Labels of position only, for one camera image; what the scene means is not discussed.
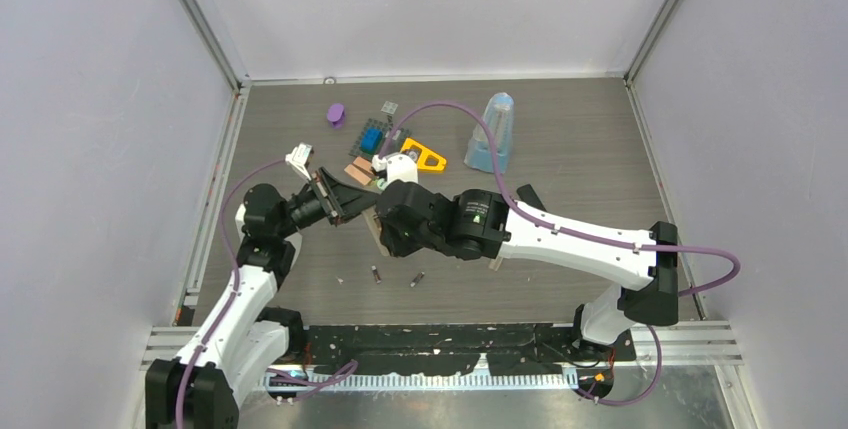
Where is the grey building brick plate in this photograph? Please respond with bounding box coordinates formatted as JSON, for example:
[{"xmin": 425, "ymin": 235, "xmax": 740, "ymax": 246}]
[{"xmin": 349, "ymin": 118, "xmax": 412, "ymax": 160}]

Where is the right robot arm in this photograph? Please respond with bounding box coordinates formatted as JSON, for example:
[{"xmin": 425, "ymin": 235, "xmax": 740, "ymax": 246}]
[{"xmin": 375, "ymin": 181, "xmax": 679, "ymax": 360}]

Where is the grey brick post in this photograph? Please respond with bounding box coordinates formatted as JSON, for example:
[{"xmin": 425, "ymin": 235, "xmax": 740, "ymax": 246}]
[{"xmin": 381, "ymin": 101, "xmax": 398, "ymax": 115}]

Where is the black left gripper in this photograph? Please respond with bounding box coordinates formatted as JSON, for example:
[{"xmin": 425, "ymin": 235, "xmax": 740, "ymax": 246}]
[{"xmin": 276, "ymin": 168, "xmax": 375, "ymax": 239}]

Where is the purple cap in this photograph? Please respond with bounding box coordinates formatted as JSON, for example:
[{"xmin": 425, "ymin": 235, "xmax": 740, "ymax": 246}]
[{"xmin": 326, "ymin": 103, "xmax": 346, "ymax": 129}]

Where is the blue building brick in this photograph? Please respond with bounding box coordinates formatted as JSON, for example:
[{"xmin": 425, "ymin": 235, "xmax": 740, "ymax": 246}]
[{"xmin": 359, "ymin": 127, "xmax": 383, "ymax": 154}]

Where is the beige battery compartment cover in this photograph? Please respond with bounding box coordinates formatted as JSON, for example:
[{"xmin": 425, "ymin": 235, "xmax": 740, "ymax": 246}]
[{"xmin": 489, "ymin": 256, "xmax": 504, "ymax": 271}]

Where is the tan wooden block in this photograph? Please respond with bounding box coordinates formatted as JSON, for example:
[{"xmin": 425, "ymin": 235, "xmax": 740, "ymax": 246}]
[
  {"xmin": 344, "ymin": 164, "xmax": 373, "ymax": 187},
  {"xmin": 352, "ymin": 157, "xmax": 375, "ymax": 174}
]

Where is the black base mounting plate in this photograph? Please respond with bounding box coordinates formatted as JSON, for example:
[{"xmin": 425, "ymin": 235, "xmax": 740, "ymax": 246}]
[{"xmin": 302, "ymin": 323, "xmax": 636, "ymax": 377}]

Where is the black remote control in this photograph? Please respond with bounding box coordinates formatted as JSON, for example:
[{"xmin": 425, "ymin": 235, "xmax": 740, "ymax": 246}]
[{"xmin": 516, "ymin": 184, "xmax": 546, "ymax": 211}]

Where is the white remote control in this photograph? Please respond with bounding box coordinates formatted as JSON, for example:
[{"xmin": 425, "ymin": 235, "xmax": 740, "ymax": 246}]
[{"xmin": 361, "ymin": 207, "xmax": 390, "ymax": 257}]

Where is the yellow triangular toy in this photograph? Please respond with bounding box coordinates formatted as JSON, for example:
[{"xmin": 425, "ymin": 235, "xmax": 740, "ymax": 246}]
[{"xmin": 400, "ymin": 137, "xmax": 448, "ymax": 174}]

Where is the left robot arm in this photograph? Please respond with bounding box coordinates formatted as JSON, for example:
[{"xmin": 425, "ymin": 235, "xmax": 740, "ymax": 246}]
[{"xmin": 145, "ymin": 168, "xmax": 378, "ymax": 428}]

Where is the blue translucent metronome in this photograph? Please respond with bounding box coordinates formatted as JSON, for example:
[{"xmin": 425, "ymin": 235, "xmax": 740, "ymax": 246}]
[{"xmin": 464, "ymin": 92, "xmax": 515, "ymax": 174}]

